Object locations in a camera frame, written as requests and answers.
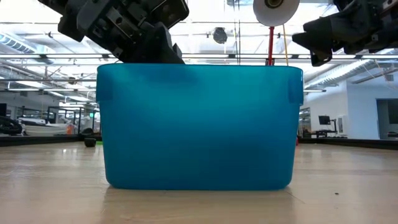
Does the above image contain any black ceiling cable reel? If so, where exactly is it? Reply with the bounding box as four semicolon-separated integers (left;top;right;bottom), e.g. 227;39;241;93
212;27;228;45

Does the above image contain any yellow power cable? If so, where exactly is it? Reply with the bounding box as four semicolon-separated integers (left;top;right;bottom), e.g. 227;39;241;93
282;24;290;67

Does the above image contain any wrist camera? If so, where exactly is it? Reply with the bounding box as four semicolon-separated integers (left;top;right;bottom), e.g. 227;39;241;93
310;49;333;68
151;0;190;29

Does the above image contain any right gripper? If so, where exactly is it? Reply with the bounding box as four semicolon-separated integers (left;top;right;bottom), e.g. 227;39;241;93
292;0;398;55

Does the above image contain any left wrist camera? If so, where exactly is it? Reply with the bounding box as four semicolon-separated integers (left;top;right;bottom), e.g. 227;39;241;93
151;0;190;29

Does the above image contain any white background workbench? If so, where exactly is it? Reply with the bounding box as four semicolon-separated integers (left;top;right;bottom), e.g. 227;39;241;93
18;117;74;137

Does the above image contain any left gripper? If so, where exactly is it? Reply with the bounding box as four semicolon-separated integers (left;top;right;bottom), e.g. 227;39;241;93
85;0;186;65

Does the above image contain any long ceiling light rail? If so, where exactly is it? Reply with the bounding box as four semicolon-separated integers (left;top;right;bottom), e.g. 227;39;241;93
182;52;398;60

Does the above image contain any black background cable heap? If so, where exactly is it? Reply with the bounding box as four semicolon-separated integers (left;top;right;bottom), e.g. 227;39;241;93
0;115;23;136

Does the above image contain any long black cable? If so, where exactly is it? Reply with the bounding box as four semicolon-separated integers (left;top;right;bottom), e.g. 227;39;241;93
233;0;242;66

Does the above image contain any black monitor on stand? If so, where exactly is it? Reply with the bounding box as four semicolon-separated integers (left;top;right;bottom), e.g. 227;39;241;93
315;114;340;139

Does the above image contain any red desk lamp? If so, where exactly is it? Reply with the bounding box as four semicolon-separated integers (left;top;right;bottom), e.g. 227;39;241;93
252;0;301;146

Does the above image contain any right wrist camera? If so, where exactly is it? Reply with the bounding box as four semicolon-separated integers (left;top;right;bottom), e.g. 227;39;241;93
310;49;333;68

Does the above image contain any teal plastic bin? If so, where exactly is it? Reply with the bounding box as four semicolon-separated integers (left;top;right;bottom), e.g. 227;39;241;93
95;63;305;191

